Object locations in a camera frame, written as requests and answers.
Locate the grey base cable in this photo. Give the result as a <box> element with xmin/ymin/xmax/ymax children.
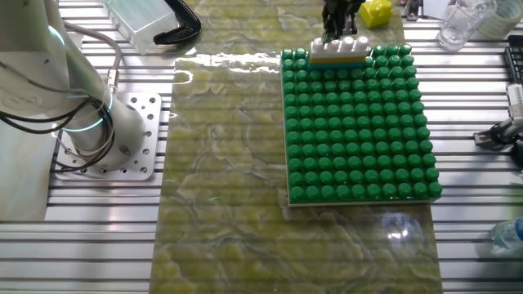
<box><xmin>65</xmin><ymin>22</ymin><xmax>123</xmax><ymax>97</ymax></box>

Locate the yellow-orange four-stud block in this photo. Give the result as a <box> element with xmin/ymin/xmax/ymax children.
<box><xmin>310</xmin><ymin>56</ymin><xmax>368</xmax><ymax>65</ymax></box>

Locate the black base cable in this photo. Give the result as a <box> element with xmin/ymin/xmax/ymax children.
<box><xmin>0</xmin><ymin>96</ymin><xmax>115</xmax><ymax>175</ymax></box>

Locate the lime square block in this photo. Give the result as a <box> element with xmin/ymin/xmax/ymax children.
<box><xmin>359</xmin><ymin>0</ymin><xmax>394</xmax><ymax>29</ymax></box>

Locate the translucent plastic box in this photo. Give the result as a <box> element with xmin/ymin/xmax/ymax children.
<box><xmin>101</xmin><ymin>0</ymin><xmax>180</xmax><ymax>56</ymax></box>

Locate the clear tape roll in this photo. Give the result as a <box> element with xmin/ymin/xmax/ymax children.
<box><xmin>477</xmin><ymin>0</ymin><xmax>523</xmax><ymax>40</ymax></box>

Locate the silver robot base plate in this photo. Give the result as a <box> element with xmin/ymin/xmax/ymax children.
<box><xmin>51</xmin><ymin>91</ymin><xmax>163</xmax><ymax>182</ymax></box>

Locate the black bracket knob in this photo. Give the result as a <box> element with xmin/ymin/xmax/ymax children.
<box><xmin>509</xmin><ymin>138</ymin><xmax>523</xmax><ymax>169</ymax></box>

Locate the clear water bottle blue cap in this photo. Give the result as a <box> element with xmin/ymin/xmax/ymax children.
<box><xmin>489</xmin><ymin>217</ymin><xmax>523</xmax><ymax>252</ymax></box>

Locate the green marble pattern mat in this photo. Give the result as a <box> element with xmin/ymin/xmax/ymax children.
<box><xmin>149</xmin><ymin>0</ymin><xmax>445</xmax><ymax>294</ymax></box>

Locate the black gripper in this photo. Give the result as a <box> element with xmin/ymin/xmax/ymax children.
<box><xmin>321</xmin><ymin>0</ymin><xmax>366</xmax><ymax>43</ymax></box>

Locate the black C-clamp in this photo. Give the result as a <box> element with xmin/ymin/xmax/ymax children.
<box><xmin>153</xmin><ymin>0</ymin><xmax>202</xmax><ymax>46</ymax></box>

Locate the white four-stud block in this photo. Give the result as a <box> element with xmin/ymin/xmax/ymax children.
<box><xmin>310</xmin><ymin>35</ymin><xmax>372</xmax><ymax>59</ymax></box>

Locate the green studded baseplate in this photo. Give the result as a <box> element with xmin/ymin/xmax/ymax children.
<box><xmin>280</xmin><ymin>42</ymin><xmax>444</xmax><ymax>207</ymax></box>

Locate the black keyboard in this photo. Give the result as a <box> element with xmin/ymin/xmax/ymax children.
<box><xmin>504</xmin><ymin>35</ymin><xmax>523</xmax><ymax>85</ymax></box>

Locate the clear plastic cup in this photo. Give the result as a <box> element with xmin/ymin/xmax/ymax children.
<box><xmin>435</xmin><ymin>0</ymin><xmax>498</xmax><ymax>52</ymax></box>

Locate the teal four-stud block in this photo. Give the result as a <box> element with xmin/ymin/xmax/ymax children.
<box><xmin>308</xmin><ymin>60</ymin><xmax>368</xmax><ymax>71</ymax></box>

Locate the metal camera bracket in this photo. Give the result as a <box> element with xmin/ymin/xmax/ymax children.
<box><xmin>472</xmin><ymin>117</ymin><xmax>523</xmax><ymax>149</ymax></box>

